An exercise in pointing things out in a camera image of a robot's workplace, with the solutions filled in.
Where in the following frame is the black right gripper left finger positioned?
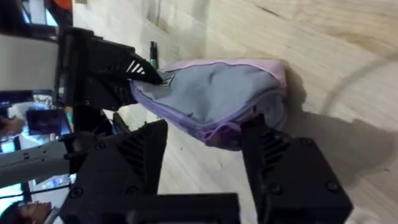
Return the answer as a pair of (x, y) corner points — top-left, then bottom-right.
(59, 119), (169, 224)

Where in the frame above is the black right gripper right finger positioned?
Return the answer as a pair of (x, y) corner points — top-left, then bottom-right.
(240, 114), (354, 224)

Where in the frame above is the lilac and grey zip bag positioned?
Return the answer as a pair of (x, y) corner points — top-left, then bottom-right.
(129, 58), (288, 152)

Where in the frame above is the green and black pen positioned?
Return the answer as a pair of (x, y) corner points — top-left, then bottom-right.
(149, 40), (160, 70)

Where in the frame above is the dark screen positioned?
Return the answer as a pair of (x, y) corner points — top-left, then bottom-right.
(25, 108), (71, 136)

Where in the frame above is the person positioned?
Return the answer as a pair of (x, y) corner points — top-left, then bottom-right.
(0, 200), (60, 224)

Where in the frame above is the person's hand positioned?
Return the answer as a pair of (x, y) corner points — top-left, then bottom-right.
(0, 116), (26, 138)

